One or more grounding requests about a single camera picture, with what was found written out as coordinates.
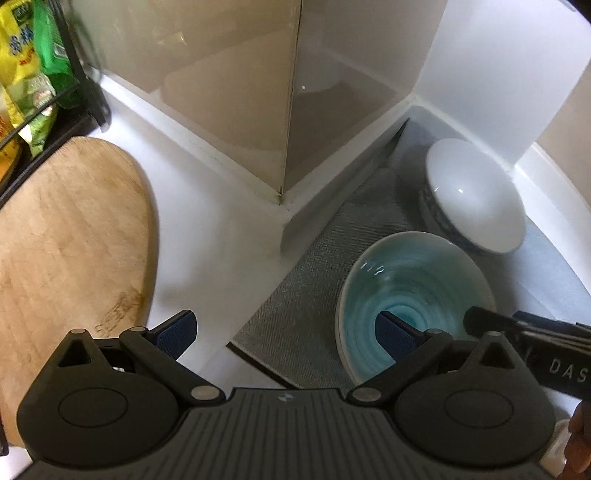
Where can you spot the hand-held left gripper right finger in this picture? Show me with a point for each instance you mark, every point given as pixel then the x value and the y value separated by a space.
pixel 395 339

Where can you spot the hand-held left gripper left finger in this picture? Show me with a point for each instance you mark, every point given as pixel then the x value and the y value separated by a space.
pixel 178 333

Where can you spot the grey mat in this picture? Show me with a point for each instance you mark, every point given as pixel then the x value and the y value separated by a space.
pixel 314 295

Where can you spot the cream bowl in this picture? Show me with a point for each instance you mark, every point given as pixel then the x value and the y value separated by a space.
pixel 556 443

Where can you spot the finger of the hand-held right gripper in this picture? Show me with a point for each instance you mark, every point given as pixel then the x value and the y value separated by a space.
pixel 485 321

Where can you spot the white bowl with blue pattern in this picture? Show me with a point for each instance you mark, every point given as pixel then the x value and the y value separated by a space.
pixel 471 194

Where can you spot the light blue ribbed bowl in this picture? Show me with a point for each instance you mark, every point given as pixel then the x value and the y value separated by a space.
pixel 415 277

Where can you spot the yellow packet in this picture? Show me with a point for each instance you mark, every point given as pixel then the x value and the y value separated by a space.
pixel 18 60

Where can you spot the wooden cutting board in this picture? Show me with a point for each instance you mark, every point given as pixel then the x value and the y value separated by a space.
pixel 69 240

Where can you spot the green packet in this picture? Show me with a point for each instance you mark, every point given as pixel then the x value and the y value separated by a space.
pixel 55 50

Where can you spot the person's right hand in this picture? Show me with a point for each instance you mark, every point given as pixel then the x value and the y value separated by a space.
pixel 581 438

